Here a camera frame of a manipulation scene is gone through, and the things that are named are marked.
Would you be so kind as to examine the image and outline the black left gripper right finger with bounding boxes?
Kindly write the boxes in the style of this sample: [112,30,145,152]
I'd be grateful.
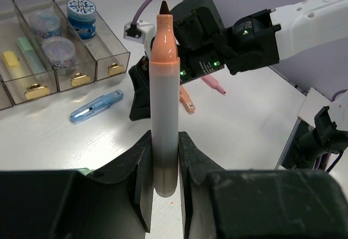
[178,132,347,238]

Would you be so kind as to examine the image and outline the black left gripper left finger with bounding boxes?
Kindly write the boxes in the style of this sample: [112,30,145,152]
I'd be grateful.
[1,132,153,238]

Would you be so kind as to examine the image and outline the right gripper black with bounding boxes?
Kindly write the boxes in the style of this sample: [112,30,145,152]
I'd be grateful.
[128,0,229,121]

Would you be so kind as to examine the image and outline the orange highlighter marker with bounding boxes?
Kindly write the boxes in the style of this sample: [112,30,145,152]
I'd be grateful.
[149,1,180,198]

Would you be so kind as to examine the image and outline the clear jar purple clips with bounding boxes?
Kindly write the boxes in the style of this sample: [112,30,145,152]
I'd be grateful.
[41,37,76,69]

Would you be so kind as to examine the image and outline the blue round clip jar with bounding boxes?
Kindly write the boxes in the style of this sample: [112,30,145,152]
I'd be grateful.
[66,0,97,40]

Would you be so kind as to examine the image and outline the clear jar colourful clips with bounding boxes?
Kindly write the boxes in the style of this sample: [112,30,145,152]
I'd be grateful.
[28,10,61,39]

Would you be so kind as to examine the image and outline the green highlighter marker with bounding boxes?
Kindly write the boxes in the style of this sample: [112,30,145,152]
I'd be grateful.
[17,37,48,81]

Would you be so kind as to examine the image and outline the yellow highlighter marker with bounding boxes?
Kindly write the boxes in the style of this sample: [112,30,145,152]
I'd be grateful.
[2,51,27,83]

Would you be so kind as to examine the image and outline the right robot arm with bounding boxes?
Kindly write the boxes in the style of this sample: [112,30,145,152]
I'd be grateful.
[170,0,347,84]

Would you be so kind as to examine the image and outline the orange correction tape pen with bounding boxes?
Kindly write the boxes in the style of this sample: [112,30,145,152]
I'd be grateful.
[179,85,196,114]

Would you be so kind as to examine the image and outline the blue correction tape pen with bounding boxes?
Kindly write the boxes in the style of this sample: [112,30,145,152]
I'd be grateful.
[70,90,124,124]

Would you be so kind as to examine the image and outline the pink highlighter marker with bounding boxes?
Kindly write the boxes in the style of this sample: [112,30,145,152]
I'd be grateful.
[201,75,226,95]

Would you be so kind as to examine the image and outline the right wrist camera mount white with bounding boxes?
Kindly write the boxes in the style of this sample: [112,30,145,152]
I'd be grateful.
[123,20,156,58]

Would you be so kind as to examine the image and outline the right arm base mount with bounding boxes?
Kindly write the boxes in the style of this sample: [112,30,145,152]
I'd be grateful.
[276,88,347,172]

